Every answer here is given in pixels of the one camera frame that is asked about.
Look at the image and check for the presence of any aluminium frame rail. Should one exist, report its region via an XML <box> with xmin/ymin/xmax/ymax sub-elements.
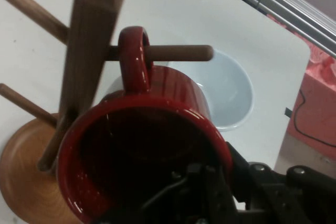
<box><xmin>209</xmin><ymin>0</ymin><xmax>336</xmax><ymax>59</ymax></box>

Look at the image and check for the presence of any pink red foam sheet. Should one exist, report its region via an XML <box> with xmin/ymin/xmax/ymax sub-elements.
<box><xmin>285</xmin><ymin>48</ymin><xmax>336</xmax><ymax>158</ymax></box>

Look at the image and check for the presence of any white and blue bowl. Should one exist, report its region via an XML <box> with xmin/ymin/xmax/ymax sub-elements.
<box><xmin>106</xmin><ymin>49</ymin><xmax>255</xmax><ymax>132</ymax></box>

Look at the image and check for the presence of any thin black cable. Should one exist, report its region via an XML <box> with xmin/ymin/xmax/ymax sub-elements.
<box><xmin>292</xmin><ymin>89</ymin><xmax>336</xmax><ymax>148</ymax></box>

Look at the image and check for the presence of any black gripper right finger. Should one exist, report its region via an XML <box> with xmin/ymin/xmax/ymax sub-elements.
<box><xmin>225</xmin><ymin>141</ymin><xmax>336</xmax><ymax>224</ymax></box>

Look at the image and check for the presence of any red ceramic mug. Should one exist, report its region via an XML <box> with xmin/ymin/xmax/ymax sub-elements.
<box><xmin>56</xmin><ymin>26</ymin><xmax>234</xmax><ymax>224</ymax></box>

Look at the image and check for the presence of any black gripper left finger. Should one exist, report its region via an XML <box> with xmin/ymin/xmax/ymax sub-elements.
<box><xmin>141</xmin><ymin>162</ymin><xmax>238</xmax><ymax>224</ymax></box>

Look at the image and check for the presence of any wooden mug tree stand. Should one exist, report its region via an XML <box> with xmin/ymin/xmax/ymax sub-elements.
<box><xmin>0</xmin><ymin>0</ymin><xmax>214</xmax><ymax>224</ymax></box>

